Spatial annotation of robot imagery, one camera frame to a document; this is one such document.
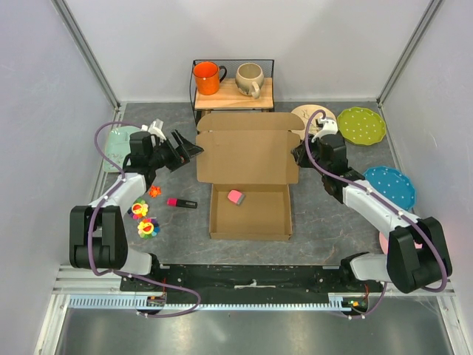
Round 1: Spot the purple cable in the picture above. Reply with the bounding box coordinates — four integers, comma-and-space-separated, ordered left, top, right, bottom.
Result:
304, 109, 448, 321
88, 121, 201, 320

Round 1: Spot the brown cardboard box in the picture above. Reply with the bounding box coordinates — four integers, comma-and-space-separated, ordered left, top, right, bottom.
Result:
196, 112, 304, 241

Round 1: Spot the beige ceramic mug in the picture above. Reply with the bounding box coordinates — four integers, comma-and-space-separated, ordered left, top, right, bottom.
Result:
235, 63, 265, 99

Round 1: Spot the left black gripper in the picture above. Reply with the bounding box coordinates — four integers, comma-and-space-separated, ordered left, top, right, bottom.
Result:
149, 129, 203, 172

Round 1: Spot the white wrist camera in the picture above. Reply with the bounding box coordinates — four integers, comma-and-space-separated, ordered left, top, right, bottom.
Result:
140, 119, 166, 141
311, 118, 338, 143

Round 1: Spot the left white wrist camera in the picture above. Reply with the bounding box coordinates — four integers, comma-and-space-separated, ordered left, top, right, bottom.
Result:
140, 119, 166, 141

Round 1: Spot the blue dotted plate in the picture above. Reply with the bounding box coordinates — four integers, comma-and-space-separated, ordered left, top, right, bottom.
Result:
364, 166, 417, 211

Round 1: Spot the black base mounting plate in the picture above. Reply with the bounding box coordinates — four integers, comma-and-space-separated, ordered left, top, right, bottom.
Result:
120, 263, 370, 297

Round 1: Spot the pink black highlighter marker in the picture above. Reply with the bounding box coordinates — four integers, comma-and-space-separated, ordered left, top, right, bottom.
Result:
167, 198, 198, 209

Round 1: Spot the green dotted plate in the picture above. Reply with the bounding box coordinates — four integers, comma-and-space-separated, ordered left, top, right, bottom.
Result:
337, 106, 387, 146

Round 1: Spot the pink plate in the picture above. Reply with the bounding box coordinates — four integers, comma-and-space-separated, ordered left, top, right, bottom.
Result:
379, 231, 422, 256

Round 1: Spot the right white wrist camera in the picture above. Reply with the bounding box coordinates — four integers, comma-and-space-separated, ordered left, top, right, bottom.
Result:
311, 118, 338, 143

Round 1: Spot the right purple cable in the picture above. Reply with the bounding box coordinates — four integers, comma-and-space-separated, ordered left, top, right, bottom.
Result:
304, 109, 448, 321

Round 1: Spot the orange enamel mug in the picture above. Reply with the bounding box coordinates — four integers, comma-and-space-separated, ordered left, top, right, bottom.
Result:
193, 61, 228, 95

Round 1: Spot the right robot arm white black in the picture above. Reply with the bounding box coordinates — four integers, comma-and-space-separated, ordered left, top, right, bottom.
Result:
292, 133, 452, 294

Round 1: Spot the mint green divided tray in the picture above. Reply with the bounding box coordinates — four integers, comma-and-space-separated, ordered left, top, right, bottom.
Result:
102, 126, 140, 168

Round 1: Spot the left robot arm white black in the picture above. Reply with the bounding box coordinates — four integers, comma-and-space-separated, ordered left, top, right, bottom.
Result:
69, 130, 204, 291

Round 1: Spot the black wire wooden shelf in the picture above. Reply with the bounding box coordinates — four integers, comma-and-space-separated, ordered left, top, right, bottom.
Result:
188, 58, 275, 124

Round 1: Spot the grey slotted cable duct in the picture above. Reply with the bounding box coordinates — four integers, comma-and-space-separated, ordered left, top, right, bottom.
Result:
69, 294, 367, 311

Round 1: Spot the rainbow flower toy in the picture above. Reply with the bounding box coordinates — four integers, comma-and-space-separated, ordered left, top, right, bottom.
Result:
137, 218, 160, 240
127, 198, 149, 220

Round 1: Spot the beige floral plate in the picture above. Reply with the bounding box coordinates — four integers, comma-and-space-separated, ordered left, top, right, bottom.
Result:
290, 104, 338, 140

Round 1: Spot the orange maple leaf toy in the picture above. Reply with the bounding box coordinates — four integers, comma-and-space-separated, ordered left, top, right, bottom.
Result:
148, 186, 161, 198

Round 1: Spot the pink heart toy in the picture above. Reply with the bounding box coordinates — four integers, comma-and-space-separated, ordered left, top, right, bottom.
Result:
227, 189, 245, 206

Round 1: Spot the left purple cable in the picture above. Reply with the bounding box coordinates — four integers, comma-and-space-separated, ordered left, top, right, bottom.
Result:
88, 121, 201, 320

